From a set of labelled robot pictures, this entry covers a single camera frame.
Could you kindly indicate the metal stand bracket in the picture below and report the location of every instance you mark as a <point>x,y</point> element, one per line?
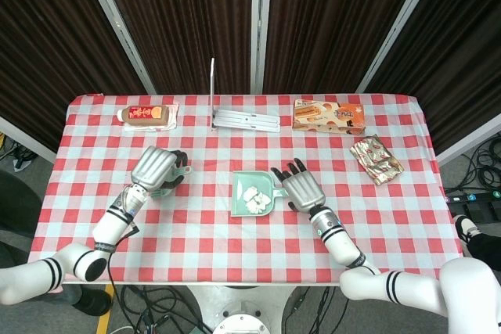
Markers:
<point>246,119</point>

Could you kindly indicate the black power strip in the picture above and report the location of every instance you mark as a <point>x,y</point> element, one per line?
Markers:
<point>473,196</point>

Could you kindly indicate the brown bottle red label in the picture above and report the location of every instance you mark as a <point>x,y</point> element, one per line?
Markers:
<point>145,114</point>

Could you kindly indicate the orange biscuit box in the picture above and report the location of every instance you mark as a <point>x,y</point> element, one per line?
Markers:
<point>329,117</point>

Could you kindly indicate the dark ribbed partition panel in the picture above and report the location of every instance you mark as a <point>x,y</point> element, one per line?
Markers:
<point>332,17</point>
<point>47,44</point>
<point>184,17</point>
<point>462,56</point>

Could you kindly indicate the red checkered tablecloth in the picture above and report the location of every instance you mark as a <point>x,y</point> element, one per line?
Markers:
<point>219,248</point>

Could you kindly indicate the black chair seat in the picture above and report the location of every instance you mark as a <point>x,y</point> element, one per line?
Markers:
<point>17,201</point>

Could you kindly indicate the white partition rail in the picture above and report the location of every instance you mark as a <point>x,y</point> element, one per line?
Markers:
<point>469,138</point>
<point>27,138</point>

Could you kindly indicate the white paper scrap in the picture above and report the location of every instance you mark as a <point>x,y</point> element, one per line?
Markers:
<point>252,209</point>
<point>250,194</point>
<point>264,202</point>

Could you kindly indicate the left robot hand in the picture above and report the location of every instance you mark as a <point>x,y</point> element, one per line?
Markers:
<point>152,169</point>

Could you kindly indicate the gold foil snack packet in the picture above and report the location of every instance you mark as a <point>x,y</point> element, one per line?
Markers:
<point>375,160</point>

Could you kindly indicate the white partition post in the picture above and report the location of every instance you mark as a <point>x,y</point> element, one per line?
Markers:
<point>260,25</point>
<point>117,25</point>
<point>399,25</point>

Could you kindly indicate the white plastic packet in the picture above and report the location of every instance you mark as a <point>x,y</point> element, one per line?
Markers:
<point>172,124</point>

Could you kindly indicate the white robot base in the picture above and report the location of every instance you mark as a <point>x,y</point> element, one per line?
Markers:
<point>242,310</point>

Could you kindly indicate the green dustpan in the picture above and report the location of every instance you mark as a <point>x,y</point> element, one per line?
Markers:
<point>240,181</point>

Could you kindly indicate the white sneaker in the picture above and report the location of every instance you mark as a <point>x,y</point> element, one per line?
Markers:
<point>466,228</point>

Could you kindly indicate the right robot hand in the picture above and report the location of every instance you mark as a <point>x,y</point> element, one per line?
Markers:
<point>303,191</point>

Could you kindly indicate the black trouser leg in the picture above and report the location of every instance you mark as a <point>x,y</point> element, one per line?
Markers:
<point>487,250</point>

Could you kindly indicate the green hand brush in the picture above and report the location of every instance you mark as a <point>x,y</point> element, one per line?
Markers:
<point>160,193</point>

